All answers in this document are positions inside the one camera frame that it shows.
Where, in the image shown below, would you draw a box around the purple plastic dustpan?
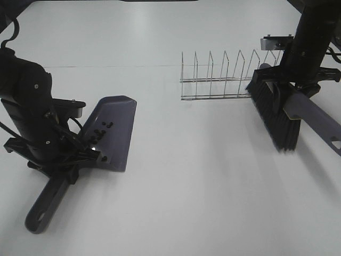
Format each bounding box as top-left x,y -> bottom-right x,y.
25,95 -> 137,234

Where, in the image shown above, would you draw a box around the purple hand brush black bristles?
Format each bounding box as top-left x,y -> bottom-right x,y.
246,63 -> 340,155

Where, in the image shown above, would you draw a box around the pile of coffee beans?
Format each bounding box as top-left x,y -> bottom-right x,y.
88,121 -> 113,162

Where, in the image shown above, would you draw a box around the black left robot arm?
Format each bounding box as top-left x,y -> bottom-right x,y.
1,48 -> 99,184

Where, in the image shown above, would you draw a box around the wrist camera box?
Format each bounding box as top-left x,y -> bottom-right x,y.
260,35 -> 294,51
53,99 -> 86,118

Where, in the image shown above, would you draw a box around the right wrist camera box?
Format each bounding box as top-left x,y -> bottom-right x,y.
260,35 -> 294,51

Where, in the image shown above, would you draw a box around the chrome wire dish rack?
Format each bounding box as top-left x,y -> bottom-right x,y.
180,49 -> 283,101

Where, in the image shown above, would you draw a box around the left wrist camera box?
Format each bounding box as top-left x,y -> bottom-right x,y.
53,99 -> 86,118

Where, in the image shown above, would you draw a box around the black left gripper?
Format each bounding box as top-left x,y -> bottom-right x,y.
3,100 -> 101,184

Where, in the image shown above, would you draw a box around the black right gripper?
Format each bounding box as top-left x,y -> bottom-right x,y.
251,42 -> 340,98

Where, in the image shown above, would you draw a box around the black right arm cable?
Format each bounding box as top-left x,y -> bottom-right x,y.
326,45 -> 341,65

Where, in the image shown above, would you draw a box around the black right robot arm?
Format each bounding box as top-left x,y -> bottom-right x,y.
247,1 -> 340,100

